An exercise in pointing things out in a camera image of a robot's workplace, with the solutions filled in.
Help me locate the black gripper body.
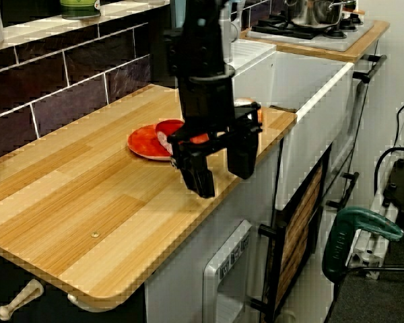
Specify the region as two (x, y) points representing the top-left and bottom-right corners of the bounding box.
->
(167, 71), (264, 169)

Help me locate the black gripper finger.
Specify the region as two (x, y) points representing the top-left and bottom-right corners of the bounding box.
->
(226, 131), (259, 180)
(180, 153), (216, 199)

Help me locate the salmon nigiri sushi toy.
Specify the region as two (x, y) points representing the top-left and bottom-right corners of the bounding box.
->
(234, 97), (264, 124)

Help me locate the red tuna nigiri toy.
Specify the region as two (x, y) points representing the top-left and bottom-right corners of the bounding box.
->
(154, 119), (210, 155)

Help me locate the orange round plate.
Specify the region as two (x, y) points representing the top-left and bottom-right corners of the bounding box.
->
(127, 123), (176, 162)

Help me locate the grey toy faucet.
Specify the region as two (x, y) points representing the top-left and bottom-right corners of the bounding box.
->
(218, 0), (247, 67)

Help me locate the black-framed wood-pattern oven door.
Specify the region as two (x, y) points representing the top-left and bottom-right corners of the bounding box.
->
(250, 143), (334, 323)

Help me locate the white cabinet body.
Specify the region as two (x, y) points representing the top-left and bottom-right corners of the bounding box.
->
(144, 144), (280, 323)

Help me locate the white toy sink unit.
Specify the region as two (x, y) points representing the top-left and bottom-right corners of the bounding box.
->
(222, 38), (355, 211)

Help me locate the grey dispenser panel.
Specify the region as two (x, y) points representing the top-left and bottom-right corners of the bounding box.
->
(202, 219), (253, 323)

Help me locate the toy stove top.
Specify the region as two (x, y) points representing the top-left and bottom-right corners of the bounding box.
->
(244, 13), (374, 53)

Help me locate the shiny metal pot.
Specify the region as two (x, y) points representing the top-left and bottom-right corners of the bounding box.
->
(284, 0), (358, 28)

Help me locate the aluminium extrusion bar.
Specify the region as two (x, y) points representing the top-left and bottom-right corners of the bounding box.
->
(345, 191), (403, 280)

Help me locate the thin black rod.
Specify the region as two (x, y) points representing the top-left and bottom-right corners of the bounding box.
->
(343, 264), (404, 273)

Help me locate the black drawer handle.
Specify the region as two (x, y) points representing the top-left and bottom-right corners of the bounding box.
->
(351, 53), (388, 84)
(326, 172), (360, 209)

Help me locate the thick black cable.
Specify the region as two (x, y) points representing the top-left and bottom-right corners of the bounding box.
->
(373, 146), (404, 200)

